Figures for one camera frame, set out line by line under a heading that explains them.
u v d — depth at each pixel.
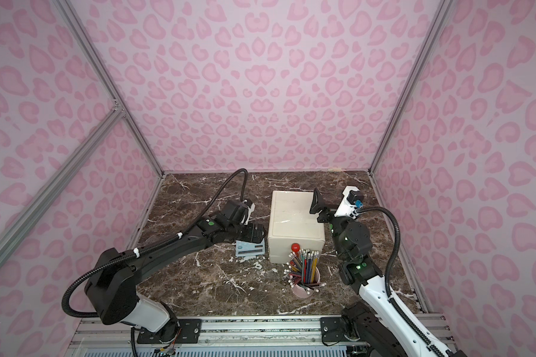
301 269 0.77
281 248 0.77
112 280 0.44
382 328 0.57
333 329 0.73
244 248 0.90
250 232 0.73
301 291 0.82
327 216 0.62
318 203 0.62
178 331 0.72
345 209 0.60
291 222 0.76
